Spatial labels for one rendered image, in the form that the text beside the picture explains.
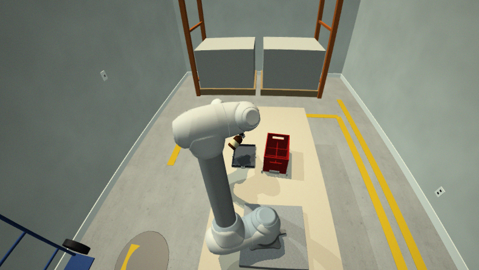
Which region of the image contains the red crate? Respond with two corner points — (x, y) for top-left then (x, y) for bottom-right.
(263, 133), (290, 174)

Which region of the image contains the brown glass bottle with cream label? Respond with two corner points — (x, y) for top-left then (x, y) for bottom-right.
(228, 135), (243, 150)

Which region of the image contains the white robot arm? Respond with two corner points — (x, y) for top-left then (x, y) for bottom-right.
(172, 99), (286, 255)

